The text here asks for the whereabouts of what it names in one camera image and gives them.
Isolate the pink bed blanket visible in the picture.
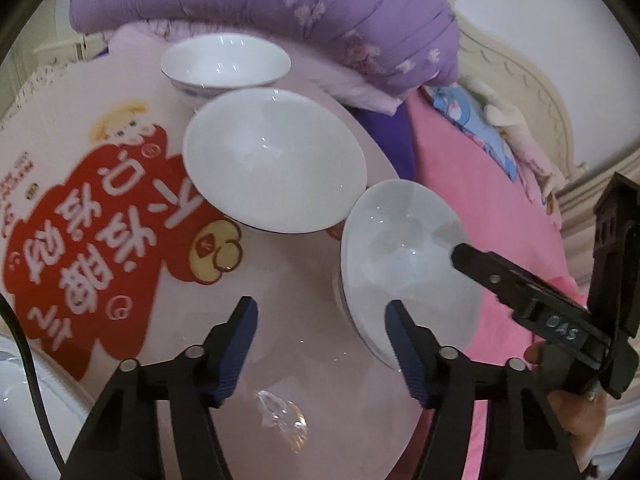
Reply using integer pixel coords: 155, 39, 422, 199
405, 90, 586, 480

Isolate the cream bed headboard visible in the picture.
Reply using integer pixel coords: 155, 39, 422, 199
440, 0, 640, 480

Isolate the folded pale pink blanket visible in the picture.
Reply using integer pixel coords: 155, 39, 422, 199
102, 25, 401, 116

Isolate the heart-print bed sheet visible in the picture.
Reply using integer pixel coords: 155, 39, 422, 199
0, 55, 76, 128

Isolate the person's right hand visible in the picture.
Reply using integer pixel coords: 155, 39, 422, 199
524, 342, 608, 448

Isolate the white bowl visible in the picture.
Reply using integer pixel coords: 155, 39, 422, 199
334, 180, 483, 373
160, 34, 292, 106
181, 88, 368, 235

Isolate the thick black cable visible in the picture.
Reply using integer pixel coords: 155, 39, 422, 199
0, 292, 66, 466

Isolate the dark purple cloth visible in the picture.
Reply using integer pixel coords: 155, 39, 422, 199
352, 105, 416, 181

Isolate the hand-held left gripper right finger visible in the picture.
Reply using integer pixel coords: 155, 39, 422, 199
385, 300, 583, 480

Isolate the white plate with grey rim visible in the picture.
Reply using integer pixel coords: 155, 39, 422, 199
0, 335, 98, 480

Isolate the cream plush toy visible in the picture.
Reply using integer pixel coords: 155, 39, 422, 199
460, 75, 566, 196

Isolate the cream nightstand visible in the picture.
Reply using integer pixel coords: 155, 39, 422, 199
34, 34, 108, 63

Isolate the round pink table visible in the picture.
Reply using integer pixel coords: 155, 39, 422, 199
0, 25, 436, 480

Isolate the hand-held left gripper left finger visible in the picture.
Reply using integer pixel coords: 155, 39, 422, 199
65, 296, 259, 480

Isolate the blue printed pillow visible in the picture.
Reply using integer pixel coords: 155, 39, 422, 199
425, 85, 518, 181

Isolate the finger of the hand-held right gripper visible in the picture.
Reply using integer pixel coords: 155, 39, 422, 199
587, 172, 640, 396
451, 243, 551, 318

